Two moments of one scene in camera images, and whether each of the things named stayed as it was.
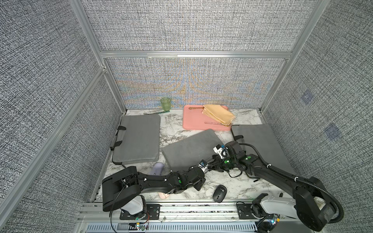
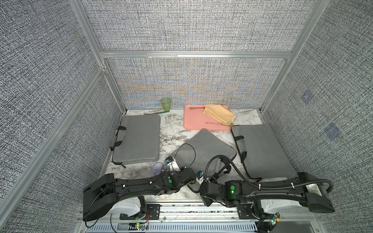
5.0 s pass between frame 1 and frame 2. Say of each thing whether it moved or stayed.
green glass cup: stayed
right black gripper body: moved
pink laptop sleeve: stayed
